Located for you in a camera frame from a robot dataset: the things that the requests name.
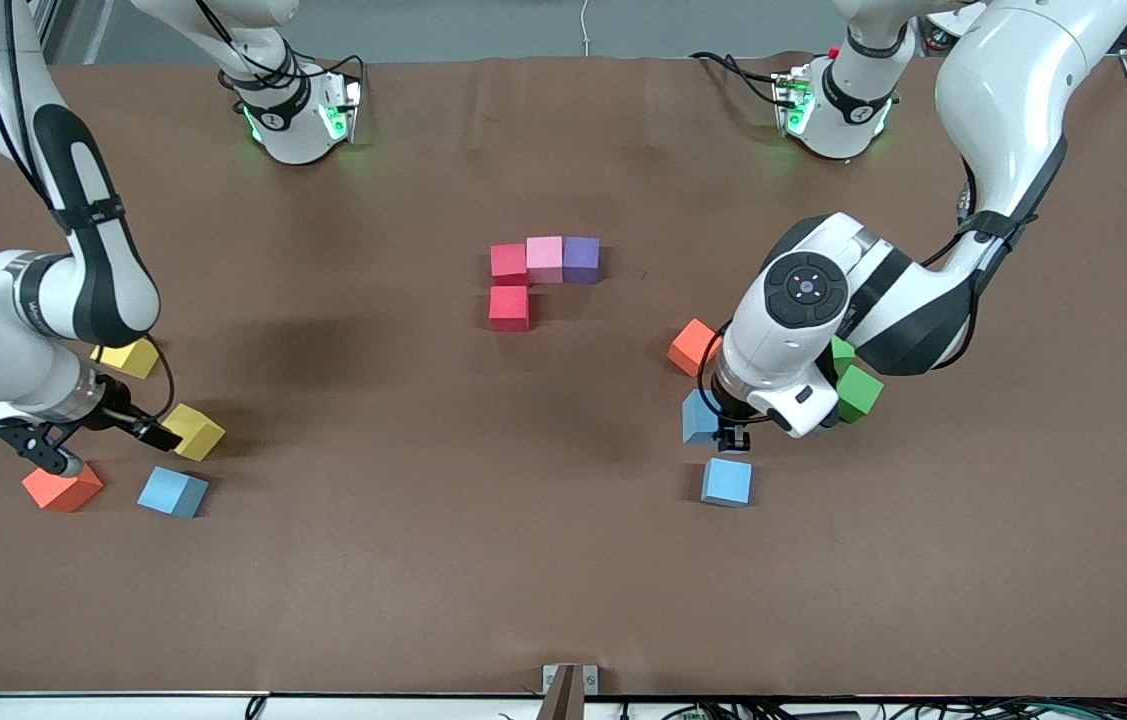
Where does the blue foam cube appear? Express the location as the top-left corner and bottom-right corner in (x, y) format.
(681, 388), (724, 447)
(701, 457), (754, 509)
(136, 466), (211, 519)

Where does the yellow foam cube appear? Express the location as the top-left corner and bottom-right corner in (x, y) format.
(91, 338), (162, 381)
(161, 403), (227, 462)

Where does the purple foam cube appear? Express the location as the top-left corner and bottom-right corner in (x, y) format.
(562, 236), (601, 286)

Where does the light pink foam cube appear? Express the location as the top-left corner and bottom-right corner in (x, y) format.
(526, 236), (565, 285)

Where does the red foam cube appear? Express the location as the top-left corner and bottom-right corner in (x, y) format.
(488, 285), (532, 333)

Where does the crimson foam cube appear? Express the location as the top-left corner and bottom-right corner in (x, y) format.
(490, 244), (530, 287)

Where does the orange foam cube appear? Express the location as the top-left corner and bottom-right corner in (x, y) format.
(667, 318), (722, 379)
(21, 462), (105, 514)

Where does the brown table mat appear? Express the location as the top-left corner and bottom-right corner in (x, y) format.
(0, 52), (1127, 699)

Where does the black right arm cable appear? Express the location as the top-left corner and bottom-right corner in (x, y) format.
(0, 0), (176, 423)

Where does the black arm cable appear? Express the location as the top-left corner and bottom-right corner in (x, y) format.
(0, 0), (176, 423)
(698, 150), (984, 401)

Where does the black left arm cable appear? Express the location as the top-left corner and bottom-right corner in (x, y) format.
(698, 150), (984, 401)

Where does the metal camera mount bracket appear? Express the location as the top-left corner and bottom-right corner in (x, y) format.
(541, 663), (600, 720)

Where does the black base cable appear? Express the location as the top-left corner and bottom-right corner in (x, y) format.
(691, 50), (786, 109)

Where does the black cable bundle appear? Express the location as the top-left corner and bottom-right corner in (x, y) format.
(613, 696), (1127, 720)

